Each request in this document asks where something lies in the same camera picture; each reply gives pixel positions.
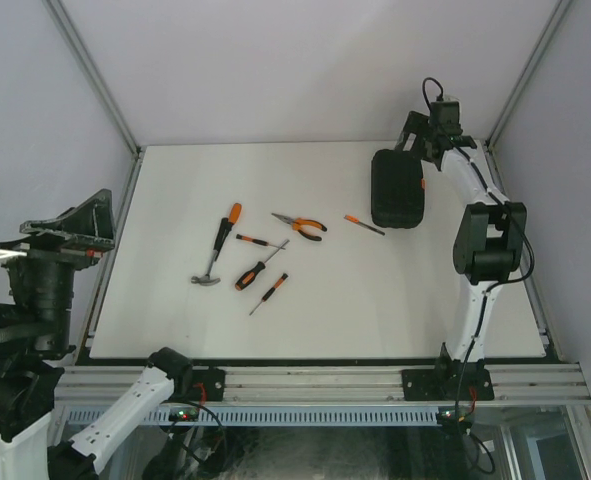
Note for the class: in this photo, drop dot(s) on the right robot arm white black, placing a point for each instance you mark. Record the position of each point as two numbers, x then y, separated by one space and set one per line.
486 251

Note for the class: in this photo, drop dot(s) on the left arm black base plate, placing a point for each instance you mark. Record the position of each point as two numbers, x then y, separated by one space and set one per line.
200 385

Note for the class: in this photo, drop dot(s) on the small precision screwdriver orange lower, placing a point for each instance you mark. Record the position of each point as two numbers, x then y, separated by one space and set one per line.
270 292

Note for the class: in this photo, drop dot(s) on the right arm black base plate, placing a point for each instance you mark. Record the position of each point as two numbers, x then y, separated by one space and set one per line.
429 385

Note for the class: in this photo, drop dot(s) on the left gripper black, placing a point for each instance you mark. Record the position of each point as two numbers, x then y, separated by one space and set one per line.
82 234

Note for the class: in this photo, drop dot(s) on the long nose pliers orange handles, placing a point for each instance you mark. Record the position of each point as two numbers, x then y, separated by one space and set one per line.
300 225

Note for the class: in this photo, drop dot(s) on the small utility knife orange tip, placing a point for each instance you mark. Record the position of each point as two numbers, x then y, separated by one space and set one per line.
358 222

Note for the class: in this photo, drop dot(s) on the small screwdriver orange black upper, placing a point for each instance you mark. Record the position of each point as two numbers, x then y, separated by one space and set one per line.
256 241

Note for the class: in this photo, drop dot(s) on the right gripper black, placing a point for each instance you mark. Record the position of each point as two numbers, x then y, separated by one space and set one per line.
416 124

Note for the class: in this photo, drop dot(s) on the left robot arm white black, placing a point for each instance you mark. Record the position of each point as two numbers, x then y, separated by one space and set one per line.
27 400

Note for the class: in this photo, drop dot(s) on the claw hammer orange black handle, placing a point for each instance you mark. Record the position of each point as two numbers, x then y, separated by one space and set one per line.
225 227

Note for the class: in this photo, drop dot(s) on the black plastic tool case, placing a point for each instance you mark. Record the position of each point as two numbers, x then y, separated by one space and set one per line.
397 192

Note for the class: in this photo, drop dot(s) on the grey slotted cable duct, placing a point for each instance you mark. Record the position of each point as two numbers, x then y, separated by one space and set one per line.
298 416

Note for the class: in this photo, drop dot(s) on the aluminium front rail frame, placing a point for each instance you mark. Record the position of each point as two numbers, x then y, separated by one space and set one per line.
514 385

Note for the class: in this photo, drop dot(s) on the large screwdriver black orange handle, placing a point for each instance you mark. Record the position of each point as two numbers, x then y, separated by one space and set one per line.
248 277

